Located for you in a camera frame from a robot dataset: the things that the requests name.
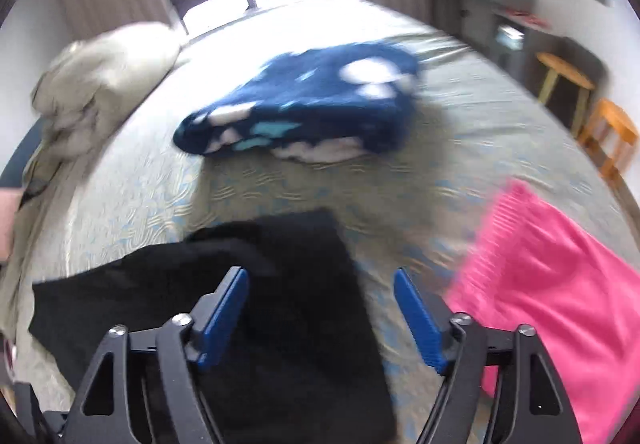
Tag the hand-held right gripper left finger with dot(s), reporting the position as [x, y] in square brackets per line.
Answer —
[225, 319]

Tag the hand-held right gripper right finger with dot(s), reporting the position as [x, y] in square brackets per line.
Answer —
[417, 319]

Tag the black pants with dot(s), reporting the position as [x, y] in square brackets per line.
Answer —
[300, 299]

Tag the pink cloth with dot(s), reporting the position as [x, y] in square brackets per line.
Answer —
[540, 284]

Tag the bed with patterned bedspread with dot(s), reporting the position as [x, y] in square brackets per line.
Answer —
[450, 139]

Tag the blue patterned fleece blanket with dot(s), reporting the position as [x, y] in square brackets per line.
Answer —
[300, 99]

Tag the pale pink cushion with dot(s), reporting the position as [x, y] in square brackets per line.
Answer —
[7, 224]

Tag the dark blue headboard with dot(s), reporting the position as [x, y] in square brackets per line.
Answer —
[17, 159]

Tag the beige pillow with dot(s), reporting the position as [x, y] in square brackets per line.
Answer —
[100, 74]

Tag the orange plastic stool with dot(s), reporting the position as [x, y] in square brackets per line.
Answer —
[617, 121]

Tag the round wooden stool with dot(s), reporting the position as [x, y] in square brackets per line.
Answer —
[565, 71]

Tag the light blue book stack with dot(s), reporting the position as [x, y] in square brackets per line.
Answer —
[511, 36]

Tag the grey rolling cabinet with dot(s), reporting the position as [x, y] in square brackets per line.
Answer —
[535, 44]

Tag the grey chair back panel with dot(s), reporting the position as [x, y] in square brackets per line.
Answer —
[582, 54]

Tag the pink item on cabinet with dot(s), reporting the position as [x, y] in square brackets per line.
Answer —
[527, 18]

